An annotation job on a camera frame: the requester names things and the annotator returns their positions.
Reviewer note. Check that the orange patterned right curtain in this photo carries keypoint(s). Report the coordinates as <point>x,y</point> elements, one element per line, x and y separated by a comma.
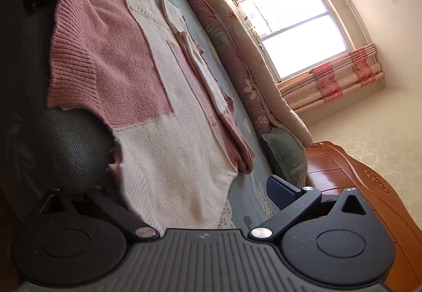
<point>333,79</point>

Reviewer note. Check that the grey-green flower pillow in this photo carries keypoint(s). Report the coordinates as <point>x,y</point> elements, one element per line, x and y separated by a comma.
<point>287,158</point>

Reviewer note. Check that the wooden headboard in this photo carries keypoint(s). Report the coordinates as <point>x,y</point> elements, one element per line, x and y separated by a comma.
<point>331,170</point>

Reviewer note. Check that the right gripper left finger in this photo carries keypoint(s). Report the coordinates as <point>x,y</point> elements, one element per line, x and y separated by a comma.
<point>131,226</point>

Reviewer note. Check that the folded pink floral quilt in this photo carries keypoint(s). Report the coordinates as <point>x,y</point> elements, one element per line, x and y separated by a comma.
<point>248,71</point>

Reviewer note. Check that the pink and cream sweater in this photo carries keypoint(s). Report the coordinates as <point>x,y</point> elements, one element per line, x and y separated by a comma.
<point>135,65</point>

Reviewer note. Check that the blue floral bed sheet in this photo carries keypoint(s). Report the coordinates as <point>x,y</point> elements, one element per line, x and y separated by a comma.
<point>71,149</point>

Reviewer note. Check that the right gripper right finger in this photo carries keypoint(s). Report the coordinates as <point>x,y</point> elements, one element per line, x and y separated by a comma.
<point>294,204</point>

